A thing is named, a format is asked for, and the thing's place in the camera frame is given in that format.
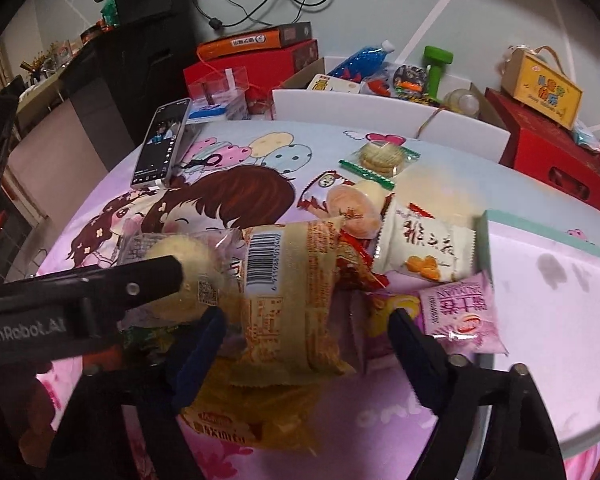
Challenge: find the clear pack yellow cake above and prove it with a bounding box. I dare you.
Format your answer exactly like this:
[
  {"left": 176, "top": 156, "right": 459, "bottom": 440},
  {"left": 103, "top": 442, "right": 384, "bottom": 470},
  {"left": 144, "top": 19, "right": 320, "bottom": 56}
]
[{"left": 119, "top": 229, "right": 245, "bottom": 330}]

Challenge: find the tan barcode bread pack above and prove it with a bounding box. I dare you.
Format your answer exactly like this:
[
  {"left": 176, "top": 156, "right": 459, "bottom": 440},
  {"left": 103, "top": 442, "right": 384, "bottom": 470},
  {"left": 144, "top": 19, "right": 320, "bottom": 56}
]
[{"left": 230, "top": 217, "right": 353, "bottom": 388}]

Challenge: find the green edged cookie pack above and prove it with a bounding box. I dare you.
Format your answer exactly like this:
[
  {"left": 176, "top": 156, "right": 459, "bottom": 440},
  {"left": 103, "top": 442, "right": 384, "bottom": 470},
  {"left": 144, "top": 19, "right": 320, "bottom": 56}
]
[{"left": 339, "top": 141, "right": 420, "bottom": 191}]

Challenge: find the pink snack pack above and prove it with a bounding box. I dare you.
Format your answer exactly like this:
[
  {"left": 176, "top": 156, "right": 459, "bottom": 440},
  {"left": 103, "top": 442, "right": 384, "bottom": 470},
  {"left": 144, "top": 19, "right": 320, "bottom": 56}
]
[{"left": 418, "top": 271, "right": 507, "bottom": 356}]

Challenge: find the smartphone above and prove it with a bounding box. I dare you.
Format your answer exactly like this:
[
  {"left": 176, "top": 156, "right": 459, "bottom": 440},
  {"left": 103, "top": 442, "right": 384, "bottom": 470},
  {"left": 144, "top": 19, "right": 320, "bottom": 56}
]
[{"left": 131, "top": 98, "right": 192, "bottom": 190}]

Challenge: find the yellow snack pack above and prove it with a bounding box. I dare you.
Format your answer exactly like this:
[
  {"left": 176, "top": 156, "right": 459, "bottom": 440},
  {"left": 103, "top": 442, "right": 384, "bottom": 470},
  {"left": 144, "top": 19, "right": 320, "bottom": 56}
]
[{"left": 181, "top": 358, "right": 321, "bottom": 452}]

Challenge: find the cartoon printed tablecloth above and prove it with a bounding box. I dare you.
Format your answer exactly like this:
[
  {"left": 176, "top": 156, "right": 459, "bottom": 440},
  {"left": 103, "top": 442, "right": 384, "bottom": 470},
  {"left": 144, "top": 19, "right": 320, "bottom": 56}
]
[{"left": 42, "top": 122, "right": 600, "bottom": 479}]

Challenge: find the black cabinet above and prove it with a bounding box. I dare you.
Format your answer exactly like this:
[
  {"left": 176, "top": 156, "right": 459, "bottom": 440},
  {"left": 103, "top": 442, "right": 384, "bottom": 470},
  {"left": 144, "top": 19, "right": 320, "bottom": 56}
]
[{"left": 60, "top": 0, "right": 197, "bottom": 151}]

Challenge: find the white orange snack pack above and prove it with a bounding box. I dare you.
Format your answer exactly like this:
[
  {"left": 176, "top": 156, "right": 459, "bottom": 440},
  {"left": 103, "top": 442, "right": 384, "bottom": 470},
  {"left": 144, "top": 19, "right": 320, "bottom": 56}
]
[{"left": 372, "top": 196, "right": 476, "bottom": 283}]

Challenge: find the red snack pack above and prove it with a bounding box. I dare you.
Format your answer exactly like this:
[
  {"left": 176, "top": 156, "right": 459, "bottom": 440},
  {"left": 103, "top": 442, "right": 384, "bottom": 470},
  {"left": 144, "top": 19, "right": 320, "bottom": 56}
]
[{"left": 336, "top": 231, "right": 389, "bottom": 292}]

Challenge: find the clear plastic box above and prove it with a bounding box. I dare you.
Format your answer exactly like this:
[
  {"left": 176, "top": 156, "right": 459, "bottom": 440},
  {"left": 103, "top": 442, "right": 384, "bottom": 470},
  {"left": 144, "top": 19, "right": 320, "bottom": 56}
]
[{"left": 187, "top": 67, "right": 249, "bottom": 124}]

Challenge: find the red white small pack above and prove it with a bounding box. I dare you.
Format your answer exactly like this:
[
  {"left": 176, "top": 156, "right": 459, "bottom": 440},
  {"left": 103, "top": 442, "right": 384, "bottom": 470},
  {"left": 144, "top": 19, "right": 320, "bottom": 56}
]
[{"left": 297, "top": 170, "right": 354, "bottom": 219}]

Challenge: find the round orange pastry pack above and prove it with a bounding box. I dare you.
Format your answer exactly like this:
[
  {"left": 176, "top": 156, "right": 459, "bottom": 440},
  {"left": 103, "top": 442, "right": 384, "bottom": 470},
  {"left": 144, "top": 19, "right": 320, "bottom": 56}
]
[{"left": 326, "top": 180, "right": 387, "bottom": 240}]

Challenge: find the dark red gift box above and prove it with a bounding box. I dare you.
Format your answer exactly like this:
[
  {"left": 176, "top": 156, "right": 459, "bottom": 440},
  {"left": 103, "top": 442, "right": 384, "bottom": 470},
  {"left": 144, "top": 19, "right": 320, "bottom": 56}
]
[{"left": 486, "top": 88, "right": 600, "bottom": 211}]

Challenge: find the red flat box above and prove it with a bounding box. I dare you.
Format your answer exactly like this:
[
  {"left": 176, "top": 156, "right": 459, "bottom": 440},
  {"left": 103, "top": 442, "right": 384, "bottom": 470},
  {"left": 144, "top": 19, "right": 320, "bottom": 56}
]
[{"left": 184, "top": 39, "right": 318, "bottom": 114}]

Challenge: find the white card game box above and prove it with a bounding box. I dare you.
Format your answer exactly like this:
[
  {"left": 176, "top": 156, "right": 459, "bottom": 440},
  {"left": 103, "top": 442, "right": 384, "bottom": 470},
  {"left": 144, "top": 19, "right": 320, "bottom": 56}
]
[{"left": 306, "top": 74, "right": 361, "bottom": 94}]

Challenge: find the orange flat box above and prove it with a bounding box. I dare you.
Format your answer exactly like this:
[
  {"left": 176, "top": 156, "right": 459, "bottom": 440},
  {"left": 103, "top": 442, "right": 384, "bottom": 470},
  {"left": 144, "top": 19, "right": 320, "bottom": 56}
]
[{"left": 196, "top": 22, "right": 313, "bottom": 62}]

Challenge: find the clear plastic bottle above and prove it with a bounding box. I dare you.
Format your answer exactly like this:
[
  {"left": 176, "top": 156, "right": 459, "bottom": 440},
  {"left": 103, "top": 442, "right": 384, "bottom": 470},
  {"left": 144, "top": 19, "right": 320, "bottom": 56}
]
[{"left": 443, "top": 89, "right": 480, "bottom": 118}]

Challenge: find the blue bead bottle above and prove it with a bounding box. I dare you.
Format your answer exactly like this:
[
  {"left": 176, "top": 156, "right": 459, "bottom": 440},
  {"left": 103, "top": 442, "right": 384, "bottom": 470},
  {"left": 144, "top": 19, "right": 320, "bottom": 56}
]
[{"left": 327, "top": 40, "right": 394, "bottom": 82}]

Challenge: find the green dumbbell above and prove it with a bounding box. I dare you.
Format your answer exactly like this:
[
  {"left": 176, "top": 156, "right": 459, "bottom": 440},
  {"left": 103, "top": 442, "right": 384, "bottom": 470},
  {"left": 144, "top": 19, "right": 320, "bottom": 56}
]
[{"left": 424, "top": 46, "right": 454, "bottom": 102}]

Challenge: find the yellow handled gift box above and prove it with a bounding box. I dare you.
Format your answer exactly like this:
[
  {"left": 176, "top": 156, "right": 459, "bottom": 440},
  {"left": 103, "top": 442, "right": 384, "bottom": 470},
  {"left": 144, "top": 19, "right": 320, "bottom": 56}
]
[{"left": 501, "top": 46, "right": 583, "bottom": 130}]

